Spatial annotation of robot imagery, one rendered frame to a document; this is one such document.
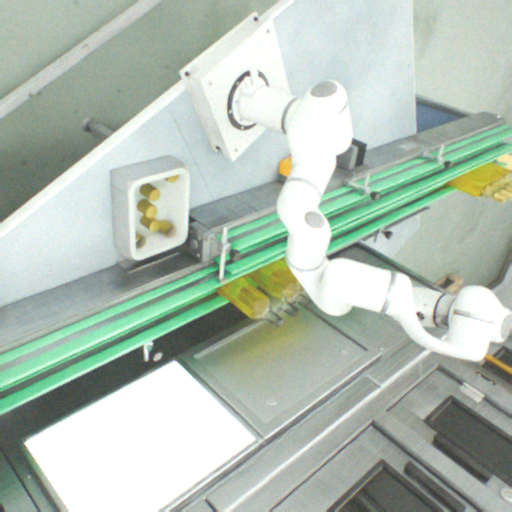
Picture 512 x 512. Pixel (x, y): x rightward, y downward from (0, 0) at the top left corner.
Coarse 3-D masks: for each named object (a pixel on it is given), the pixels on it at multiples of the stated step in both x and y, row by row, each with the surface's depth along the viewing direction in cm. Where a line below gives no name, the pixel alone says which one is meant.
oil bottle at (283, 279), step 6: (270, 264) 157; (264, 270) 154; (270, 270) 154; (276, 270) 155; (270, 276) 152; (276, 276) 152; (282, 276) 152; (288, 276) 153; (276, 282) 151; (282, 282) 150; (288, 282) 150; (294, 282) 151; (288, 288) 149; (294, 288) 149; (300, 288) 150; (288, 294) 149; (294, 294) 149; (288, 300) 150
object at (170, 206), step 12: (180, 168) 133; (144, 180) 126; (156, 180) 138; (180, 180) 137; (132, 192) 126; (168, 192) 143; (180, 192) 139; (132, 204) 127; (156, 204) 142; (168, 204) 145; (180, 204) 141; (132, 216) 129; (156, 216) 144; (168, 216) 146; (180, 216) 143; (132, 228) 131; (144, 228) 143; (180, 228) 145; (132, 240) 133; (156, 240) 143; (168, 240) 144; (180, 240) 145; (132, 252) 135; (144, 252) 139; (156, 252) 140
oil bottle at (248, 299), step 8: (240, 280) 149; (216, 288) 153; (224, 288) 149; (232, 288) 147; (240, 288) 146; (248, 288) 147; (224, 296) 151; (232, 296) 148; (240, 296) 145; (248, 296) 144; (256, 296) 144; (264, 296) 145; (240, 304) 146; (248, 304) 143; (256, 304) 142; (264, 304) 142; (248, 312) 144; (256, 312) 142; (256, 320) 144
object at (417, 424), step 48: (432, 288) 188; (192, 336) 156; (384, 336) 164; (96, 384) 138; (384, 384) 144; (432, 384) 151; (480, 384) 150; (0, 432) 123; (288, 432) 130; (336, 432) 131; (384, 432) 135; (432, 432) 137; (480, 432) 139; (0, 480) 113; (240, 480) 116; (288, 480) 119; (336, 480) 123; (384, 480) 124; (432, 480) 123; (480, 480) 127
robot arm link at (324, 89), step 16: (304, 96) 118; (320, 96) 115; (336, 96) 115; (304, 112) 114; (320, 112) 112; (336, 112) 113; (288, 128) 114; (304, 128) 111; (320, 128) 110; (288, 144) 114; (304, 144) 110; (320, 144) 111; (304, 160) 114; (320, 160) 114; (304, 176) 113; (320, 176) 114
